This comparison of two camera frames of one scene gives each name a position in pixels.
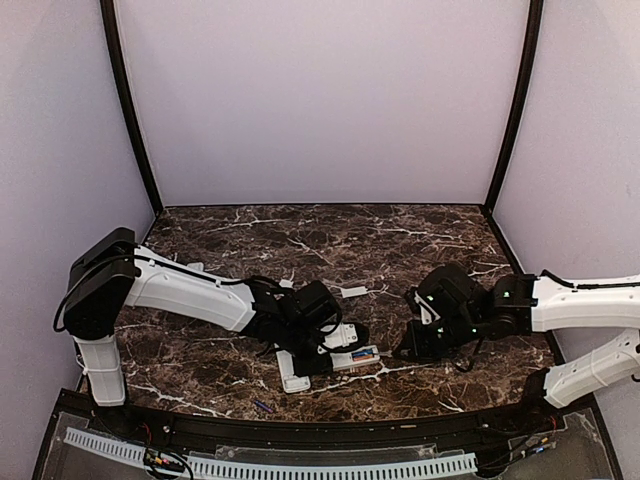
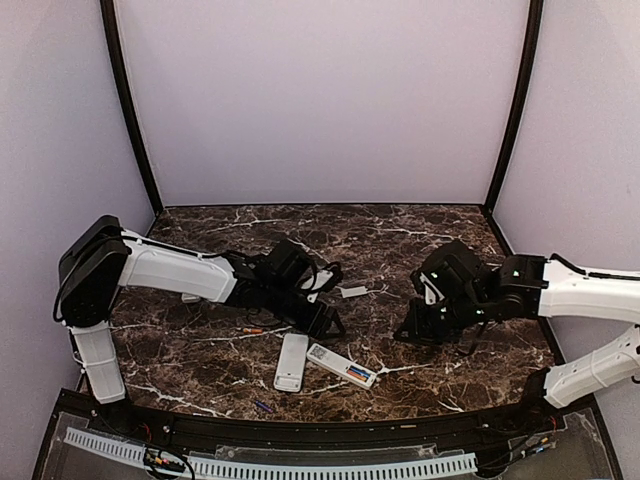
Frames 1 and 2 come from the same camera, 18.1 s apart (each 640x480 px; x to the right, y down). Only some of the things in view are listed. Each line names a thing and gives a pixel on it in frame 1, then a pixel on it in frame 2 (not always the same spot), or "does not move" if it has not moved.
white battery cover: [348, 292] does not move
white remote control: [359, 357] → [341, 367]
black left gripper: [321, 367] → [317, 324]
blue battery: [363, 352] → [360, 371]
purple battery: [263, 406] does not move
